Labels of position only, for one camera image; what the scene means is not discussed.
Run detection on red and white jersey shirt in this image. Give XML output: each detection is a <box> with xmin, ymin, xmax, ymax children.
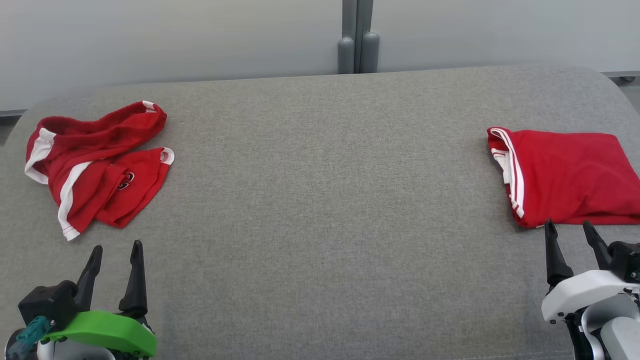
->
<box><xmin>486</xmin><ymin>126</ymin><xmax>640</xmax><ymax>230</ymax></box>

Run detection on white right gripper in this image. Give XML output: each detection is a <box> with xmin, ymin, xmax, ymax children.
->
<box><xmin>541</xmin><ymin>219</ymin><xmax>640</xmax><ymax>324</ymax></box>

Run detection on grey fabric sofa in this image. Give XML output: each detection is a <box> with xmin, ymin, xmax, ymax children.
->
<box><xmin>0</xmin><ymin>64</ymin><xmax>640</xmax><ymax>360</ymax></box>

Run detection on red shorts with white stripe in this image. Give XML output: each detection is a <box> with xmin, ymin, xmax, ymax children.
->
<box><xmin>24</xmin><ymin>100</ymin><xmax>176</xmax><ymax>242</ymax></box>

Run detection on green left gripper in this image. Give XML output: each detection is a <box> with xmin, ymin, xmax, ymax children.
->
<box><xmin>40</xmin><ymin>240</ymin><xmax>158</xmax><ymax>359</ymax></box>

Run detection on grey partition post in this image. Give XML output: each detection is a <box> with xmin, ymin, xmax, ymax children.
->
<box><xmin>337</xmin><ymin>0</ymin><xmax>381</xmax><ymax>75</ymax></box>

